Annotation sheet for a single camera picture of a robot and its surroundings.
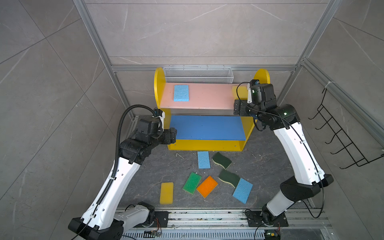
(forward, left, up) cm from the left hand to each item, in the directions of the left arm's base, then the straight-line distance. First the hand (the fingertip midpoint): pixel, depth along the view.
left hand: (168, 127), depth 69 cm
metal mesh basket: (+45, -17, 0) cm, 48 cm away
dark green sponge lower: (-13, -32, -32) cm, 48 cm away
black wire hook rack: (-20, -78, +1) cm, 80 cm away
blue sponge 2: (-21, -39, -32) cm, 54 cm away
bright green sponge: (-15, -10, -34) cm, 38 cm away
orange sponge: (-18, -19, -31) cm, 41 cm away
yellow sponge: (-20, +4, -33) cm, 39 cm away
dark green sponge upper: (-1, -29, -32) cm, 43 cm away
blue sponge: (-1, -18, -32) cm, 37 cm away
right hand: (+7, -35, +8) cm, 37 cm away
